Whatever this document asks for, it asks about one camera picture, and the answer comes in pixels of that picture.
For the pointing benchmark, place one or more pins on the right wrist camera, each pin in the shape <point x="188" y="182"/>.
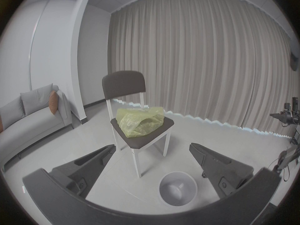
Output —
<point x="287" y="107"/>

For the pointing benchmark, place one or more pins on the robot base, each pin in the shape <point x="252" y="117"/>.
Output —
<point x="289" y="157"/>

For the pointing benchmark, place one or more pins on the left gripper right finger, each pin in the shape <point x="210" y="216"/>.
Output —
<point x="220" y="172"/>

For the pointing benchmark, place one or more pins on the dark grey white-legged chair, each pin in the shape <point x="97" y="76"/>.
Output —
<point x="143" y="139"/>

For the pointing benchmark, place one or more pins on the light grey sofa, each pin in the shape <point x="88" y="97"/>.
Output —
<point x="32" y="130"/>

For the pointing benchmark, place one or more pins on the yellow plastic bag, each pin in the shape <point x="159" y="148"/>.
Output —
<point x="136" y="122"/>

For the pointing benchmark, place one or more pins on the grey cushion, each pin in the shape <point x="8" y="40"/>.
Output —
<point x="11" y="111"/>
<point x="36" y="99"/>

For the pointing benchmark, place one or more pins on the orange cushion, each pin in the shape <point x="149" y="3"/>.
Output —
<point x="53" y="103"/>

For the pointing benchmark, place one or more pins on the beige curtain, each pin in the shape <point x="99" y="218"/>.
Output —
<point x="199" y="62"/>

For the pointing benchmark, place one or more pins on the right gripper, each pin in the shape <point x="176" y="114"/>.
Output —
<point x="291" y="119"/>

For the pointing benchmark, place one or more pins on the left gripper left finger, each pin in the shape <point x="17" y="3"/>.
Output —
<point x="86" y="170"/>

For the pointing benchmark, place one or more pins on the white trash bin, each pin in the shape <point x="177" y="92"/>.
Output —
<point x="178" y="189"/>

